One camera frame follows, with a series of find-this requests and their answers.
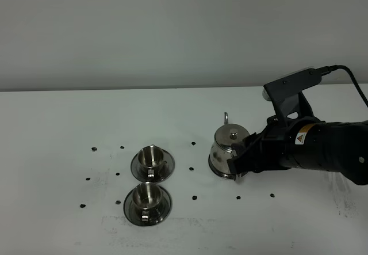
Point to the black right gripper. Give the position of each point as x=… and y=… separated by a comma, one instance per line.
x=271, y=152

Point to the stainless steel teapot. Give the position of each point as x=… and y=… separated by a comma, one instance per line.
x=224, y=137

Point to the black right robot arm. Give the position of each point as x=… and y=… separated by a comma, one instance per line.
x=305, y=144

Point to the steel saucer under teapot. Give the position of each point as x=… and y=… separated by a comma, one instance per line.
x=225, y=175

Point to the far stainless steel saucer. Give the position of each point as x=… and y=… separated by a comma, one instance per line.
x=169, y=165

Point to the stainless steel saucer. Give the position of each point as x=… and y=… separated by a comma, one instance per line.
x=131, y=215
x=169, y=165

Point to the far stainless steel teacup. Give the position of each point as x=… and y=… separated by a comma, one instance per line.
x=150, y=162

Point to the stainless steel teacup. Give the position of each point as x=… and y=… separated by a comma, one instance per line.
x=150, y=162
x=147, y=198

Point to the near stainless steel saucer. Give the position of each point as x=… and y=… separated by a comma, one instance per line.
x=131, y=215

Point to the near stainless steel teacup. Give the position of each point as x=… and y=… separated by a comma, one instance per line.
x=147, y=198

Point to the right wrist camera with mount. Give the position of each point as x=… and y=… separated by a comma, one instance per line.
x=287, y=97

